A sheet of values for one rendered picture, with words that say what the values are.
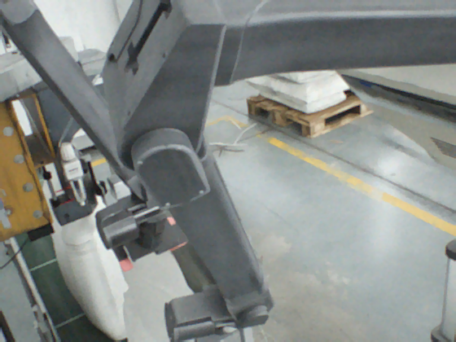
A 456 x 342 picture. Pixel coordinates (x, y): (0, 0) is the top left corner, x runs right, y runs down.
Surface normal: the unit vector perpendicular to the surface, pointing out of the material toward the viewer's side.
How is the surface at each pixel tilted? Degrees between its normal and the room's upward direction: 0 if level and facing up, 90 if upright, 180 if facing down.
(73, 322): 0
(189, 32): 117
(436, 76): 40
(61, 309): 0
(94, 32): 90
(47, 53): 89
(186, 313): 29
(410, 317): 0
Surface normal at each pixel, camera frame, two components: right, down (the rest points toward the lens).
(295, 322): -0.12, -0.87
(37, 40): 0.53, 0.41
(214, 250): 0.22, 0.81
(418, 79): -0.64, -0.44
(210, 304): 0.21, -0.61
